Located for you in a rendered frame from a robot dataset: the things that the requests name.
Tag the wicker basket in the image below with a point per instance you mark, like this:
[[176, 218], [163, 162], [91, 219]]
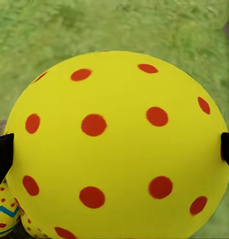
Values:
[[15, 233]]

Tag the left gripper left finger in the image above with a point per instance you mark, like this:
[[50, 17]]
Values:
[[6, 154]]

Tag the easter egg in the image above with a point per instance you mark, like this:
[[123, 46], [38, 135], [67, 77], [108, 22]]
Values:
[[117, 145], [9, 210], [33, 232]]

